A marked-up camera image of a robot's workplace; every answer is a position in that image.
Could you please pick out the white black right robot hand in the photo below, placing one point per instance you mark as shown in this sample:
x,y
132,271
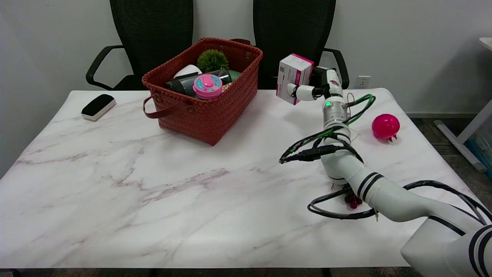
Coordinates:
x,y
322,86

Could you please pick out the white pink paper box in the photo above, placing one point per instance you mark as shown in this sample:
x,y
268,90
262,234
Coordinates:
x,y
293,77

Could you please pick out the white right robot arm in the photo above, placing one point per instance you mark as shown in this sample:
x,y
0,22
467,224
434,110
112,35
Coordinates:
x,y
384,181

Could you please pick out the brown woven storage basket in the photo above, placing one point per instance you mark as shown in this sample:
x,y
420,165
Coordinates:
x,y
207,111

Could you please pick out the black mesh office chair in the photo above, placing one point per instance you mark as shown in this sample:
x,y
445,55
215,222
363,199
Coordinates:
x,y
296,34
150,38

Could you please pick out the magenta ball toy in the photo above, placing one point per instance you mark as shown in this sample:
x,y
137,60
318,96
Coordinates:
x,y
385,126

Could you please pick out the green spiky plant ball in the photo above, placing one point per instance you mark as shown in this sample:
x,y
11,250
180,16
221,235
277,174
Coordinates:
x,y
213,60

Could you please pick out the pink round toy jar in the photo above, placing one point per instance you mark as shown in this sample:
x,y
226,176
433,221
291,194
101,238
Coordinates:
x,y
207,87

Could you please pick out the dark red grape bunch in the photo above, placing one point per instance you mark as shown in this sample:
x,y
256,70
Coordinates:
x,y
352,201

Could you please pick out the white rounded object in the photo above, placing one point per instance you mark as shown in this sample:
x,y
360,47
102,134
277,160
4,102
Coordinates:
x,y
187,71

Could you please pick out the dark tinted plastic bottle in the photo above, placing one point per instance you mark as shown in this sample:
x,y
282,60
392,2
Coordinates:
x,y
184,84

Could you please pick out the black white board eraser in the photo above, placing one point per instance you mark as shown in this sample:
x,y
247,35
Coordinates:
x,y
98,106

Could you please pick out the white wall socket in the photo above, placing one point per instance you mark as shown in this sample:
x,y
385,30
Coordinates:
x,y
362,81

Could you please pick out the white desk leg frame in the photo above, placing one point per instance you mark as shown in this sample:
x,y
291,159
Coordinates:
x,y
465,130

